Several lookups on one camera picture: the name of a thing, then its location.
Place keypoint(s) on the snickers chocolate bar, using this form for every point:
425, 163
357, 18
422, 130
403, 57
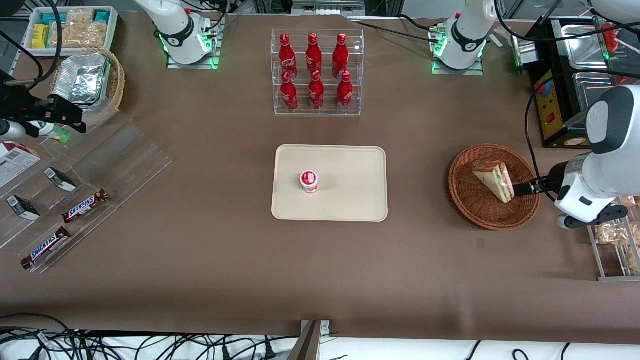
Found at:
46, 248
85, 206

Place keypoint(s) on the aluminium arm base plate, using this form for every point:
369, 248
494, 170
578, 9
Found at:
440, 69
215, 50

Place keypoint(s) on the clear acrylic stepped display stand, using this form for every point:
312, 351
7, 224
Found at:
125, 160

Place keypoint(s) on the clear acrylic bottle rack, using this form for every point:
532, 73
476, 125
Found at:
357, 107

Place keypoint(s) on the teal snack pack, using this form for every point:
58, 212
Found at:
50, 18
102, 16

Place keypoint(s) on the red white carton box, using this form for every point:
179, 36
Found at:
15, 162

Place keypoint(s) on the clear bag of crackers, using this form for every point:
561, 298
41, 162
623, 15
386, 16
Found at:
65, 36
94, 34

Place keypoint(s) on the aluminium foil container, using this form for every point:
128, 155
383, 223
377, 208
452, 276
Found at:
82, 80

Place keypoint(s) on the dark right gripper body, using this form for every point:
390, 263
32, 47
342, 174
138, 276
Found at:
15, 107

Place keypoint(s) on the round brown wicker basket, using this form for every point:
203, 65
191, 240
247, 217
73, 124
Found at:
475, 205

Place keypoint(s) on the small red white yogurt cup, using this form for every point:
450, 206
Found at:
309, 181

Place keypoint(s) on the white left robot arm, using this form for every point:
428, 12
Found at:
612, 120

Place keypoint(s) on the small black white box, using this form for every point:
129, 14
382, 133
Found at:
22, 207
60, 179

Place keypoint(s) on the clear bag of fried snacks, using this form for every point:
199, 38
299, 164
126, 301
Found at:
634, 260
631, 201
615, 234

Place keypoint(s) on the green white small bottle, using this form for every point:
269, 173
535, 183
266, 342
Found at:
55, 132

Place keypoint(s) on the triangular sandwich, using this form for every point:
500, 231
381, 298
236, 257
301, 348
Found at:
492, 177

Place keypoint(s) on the stainless steel tray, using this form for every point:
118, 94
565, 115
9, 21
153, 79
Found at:
582, 47
592, 87

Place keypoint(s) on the white plastic bin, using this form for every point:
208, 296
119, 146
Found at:
114, 30

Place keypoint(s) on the red cola bottle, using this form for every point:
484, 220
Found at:
340, 57
313, 55
344, 95
316, 94
289, 95
286, 57

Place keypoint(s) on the beige plastic tray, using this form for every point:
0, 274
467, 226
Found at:
350, 200

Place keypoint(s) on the yellow snack pack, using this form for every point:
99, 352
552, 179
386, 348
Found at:
40, 36

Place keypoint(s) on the light tan wicker basket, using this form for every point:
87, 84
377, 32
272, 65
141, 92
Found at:
116, 87

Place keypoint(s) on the red skewered sausage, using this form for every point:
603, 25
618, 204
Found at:
610, 37

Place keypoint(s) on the white paper tag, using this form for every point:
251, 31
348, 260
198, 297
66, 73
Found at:
498, 37

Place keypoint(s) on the black food warmer appliance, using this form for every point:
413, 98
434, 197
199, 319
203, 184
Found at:
565, 115

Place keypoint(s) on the brown table cover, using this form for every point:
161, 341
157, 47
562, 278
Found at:
200, 280

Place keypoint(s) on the metal bracket with dark post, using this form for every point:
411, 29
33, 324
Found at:
310, 342

